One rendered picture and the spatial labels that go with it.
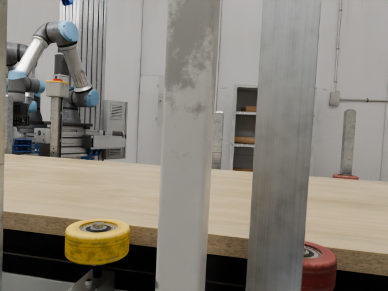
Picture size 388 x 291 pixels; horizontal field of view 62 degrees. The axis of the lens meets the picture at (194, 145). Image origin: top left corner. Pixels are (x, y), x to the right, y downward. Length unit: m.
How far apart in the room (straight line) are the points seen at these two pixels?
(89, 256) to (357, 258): 0.32
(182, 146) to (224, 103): 3.74
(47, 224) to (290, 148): 0.41
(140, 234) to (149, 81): 3.81
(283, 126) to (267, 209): 0.05
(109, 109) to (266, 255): 2.42
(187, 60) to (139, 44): 4.02
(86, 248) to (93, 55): 2.26
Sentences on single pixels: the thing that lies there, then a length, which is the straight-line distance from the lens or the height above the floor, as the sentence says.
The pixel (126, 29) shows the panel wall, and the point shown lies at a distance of 4.45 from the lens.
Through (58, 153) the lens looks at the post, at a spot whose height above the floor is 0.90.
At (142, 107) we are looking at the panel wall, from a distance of 4.21.
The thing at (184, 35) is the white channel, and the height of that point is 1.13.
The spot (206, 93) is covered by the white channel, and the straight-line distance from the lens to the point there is 0.33.
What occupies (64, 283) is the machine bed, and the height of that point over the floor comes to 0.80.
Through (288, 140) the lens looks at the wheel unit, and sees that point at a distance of 0.21.
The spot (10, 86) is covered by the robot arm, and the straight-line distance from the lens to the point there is 1.81.
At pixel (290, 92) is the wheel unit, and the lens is 0.21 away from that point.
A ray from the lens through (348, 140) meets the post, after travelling 1.34.
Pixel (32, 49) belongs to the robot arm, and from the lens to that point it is 2.08.
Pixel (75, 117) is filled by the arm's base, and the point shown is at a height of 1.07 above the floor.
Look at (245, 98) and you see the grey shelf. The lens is 4.06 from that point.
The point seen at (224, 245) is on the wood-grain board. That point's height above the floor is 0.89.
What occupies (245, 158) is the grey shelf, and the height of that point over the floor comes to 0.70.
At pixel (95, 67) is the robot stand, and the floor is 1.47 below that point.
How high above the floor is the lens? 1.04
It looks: 3 degrees down
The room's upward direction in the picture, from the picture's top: 3 degrees clockwise
